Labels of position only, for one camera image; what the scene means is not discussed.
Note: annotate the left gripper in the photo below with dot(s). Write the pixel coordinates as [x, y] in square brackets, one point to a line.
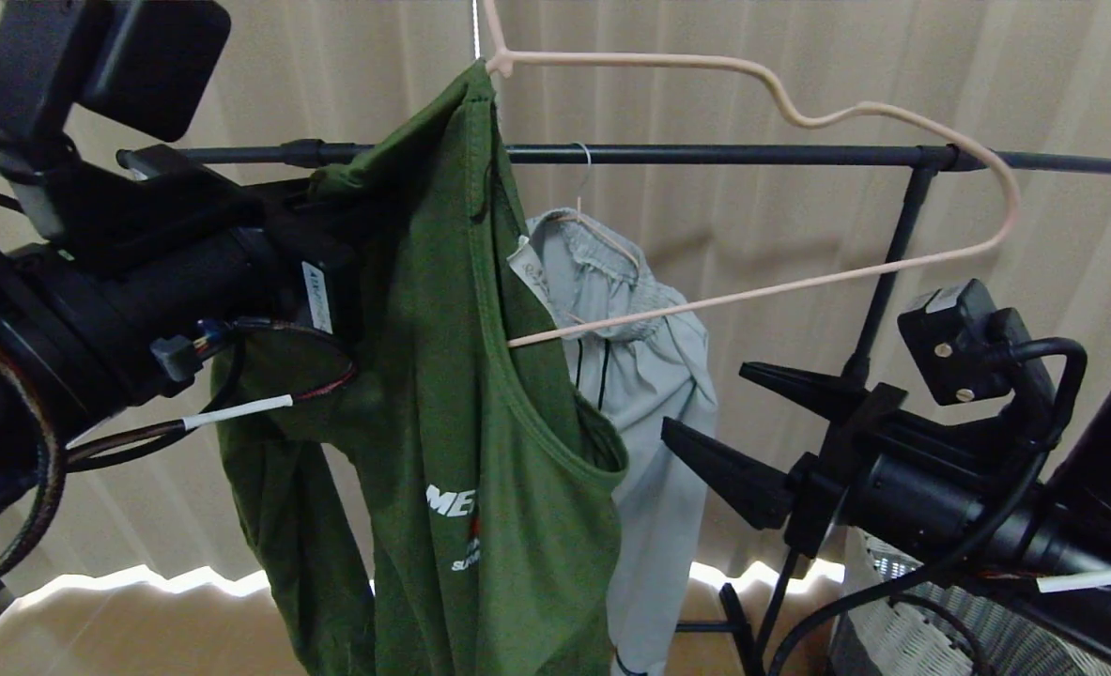
[189, 291]

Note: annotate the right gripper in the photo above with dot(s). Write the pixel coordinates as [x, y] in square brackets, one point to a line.
[931, 498]

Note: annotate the pale grey shorts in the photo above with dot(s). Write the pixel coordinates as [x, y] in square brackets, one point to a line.
[649, 394]

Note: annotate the pink clothes hanger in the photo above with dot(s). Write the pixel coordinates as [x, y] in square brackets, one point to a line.
[630, 58]
[611, 244]

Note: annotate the green garment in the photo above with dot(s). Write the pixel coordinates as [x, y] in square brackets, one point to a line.
[442, 422]

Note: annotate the white laundry basket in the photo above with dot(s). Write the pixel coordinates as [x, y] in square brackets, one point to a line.
[893, 638]

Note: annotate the black clothes rack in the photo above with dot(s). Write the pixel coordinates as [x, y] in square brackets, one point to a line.
[752, 154]

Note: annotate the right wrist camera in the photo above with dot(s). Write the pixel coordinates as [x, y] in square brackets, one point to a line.
[959, 347]

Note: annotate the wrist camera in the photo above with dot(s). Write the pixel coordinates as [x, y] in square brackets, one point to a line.
[142, 66]
[959, 347]

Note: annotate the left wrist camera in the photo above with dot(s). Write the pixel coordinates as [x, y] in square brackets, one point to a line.
[142, 66]

